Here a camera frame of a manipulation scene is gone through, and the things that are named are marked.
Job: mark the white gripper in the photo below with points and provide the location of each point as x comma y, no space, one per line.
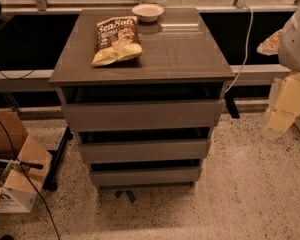
296,47

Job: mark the grey bottom drawer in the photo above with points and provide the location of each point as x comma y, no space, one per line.
146,177

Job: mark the grey drawer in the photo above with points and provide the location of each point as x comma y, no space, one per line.
142,116
144,151
146,177

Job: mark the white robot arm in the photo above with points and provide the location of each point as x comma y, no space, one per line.
285,43

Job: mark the grey top drawer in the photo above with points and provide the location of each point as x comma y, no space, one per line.
142,116

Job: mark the grey middle drawer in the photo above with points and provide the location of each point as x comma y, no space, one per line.
144,151

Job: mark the open cardboard box left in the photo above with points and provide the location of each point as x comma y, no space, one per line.
27,168

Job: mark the white bowl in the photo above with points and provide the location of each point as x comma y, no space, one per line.
148,12

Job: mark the sea salt chips bag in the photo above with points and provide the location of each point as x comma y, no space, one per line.
116,40

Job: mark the black metal stand leg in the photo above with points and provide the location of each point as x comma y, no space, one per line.
50,183

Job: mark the metal railing beam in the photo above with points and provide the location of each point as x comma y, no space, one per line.
38,80

